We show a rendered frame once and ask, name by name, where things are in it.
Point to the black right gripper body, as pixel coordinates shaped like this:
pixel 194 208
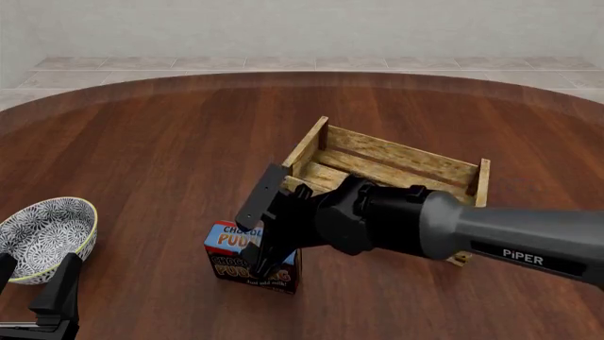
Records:
pixel 295 219

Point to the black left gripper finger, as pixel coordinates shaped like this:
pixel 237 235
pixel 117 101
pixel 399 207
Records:
pixel 5 271
pixel 59 290

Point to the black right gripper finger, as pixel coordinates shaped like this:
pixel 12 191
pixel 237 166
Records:
pixel 258 260
pixel 284 255

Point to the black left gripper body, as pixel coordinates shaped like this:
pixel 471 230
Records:
pixel 52 329

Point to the chocolate pudding box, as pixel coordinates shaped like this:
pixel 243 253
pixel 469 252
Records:
pixel 227 270

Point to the grey and black right robot arm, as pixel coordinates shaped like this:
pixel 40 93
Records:
pixel 472 226

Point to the wooden slat tray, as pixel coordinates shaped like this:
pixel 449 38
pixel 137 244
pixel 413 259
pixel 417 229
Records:
pixel 377 157

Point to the black-and-white patterned bowl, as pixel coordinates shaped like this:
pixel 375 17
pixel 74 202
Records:
pixel 42 226

